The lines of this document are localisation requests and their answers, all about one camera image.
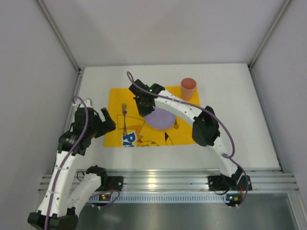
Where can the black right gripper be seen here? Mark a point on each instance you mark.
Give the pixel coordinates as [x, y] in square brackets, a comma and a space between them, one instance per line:
[144, 109]

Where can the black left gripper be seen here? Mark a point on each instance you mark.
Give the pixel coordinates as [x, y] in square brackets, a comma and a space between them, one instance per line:
[103, 125]

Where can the purple metal fork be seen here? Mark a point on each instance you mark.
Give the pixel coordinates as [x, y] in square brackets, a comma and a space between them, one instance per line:
[124, 112]

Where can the yellow printed cloth placemat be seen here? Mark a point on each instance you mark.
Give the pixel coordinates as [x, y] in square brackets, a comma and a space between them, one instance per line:
[139, 133]

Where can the lilac plastic plate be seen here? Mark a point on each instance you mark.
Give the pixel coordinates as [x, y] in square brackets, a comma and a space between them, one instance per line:
[160, 119]

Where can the gold metal spoon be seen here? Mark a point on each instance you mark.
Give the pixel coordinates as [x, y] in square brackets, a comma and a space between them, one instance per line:
[176, 126]

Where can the pink plastic cup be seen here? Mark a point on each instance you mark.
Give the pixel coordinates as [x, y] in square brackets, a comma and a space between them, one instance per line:
[188, 86]

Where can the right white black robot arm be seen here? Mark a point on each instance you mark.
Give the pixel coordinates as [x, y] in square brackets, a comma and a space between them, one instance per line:
[205, 131]

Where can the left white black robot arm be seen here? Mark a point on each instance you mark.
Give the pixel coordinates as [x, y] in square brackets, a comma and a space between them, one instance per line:
[61, 206]

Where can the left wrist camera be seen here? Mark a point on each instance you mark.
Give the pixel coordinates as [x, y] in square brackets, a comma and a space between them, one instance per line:
[79, 102]

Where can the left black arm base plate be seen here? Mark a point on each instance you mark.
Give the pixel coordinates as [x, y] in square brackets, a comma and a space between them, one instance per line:
[114, 183]

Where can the slotted grey cable duct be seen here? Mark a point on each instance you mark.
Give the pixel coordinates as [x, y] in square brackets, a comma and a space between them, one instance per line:
[164, 198]

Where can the aluminium mounting rail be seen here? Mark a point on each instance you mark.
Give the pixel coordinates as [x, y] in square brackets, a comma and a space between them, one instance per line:
[196, 181]

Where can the aluminium frame post left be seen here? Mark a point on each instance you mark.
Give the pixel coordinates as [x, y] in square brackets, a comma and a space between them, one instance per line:
[56, 31]

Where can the aluminium frame post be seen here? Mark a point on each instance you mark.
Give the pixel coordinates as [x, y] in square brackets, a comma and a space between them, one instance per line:
[56, 31]
[286, 4]

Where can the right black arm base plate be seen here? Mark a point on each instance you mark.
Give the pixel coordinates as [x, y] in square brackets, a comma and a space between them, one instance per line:
[223, 183]

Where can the aluminium frame post right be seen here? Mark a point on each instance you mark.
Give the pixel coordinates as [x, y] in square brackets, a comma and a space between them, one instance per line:
[286, 4]

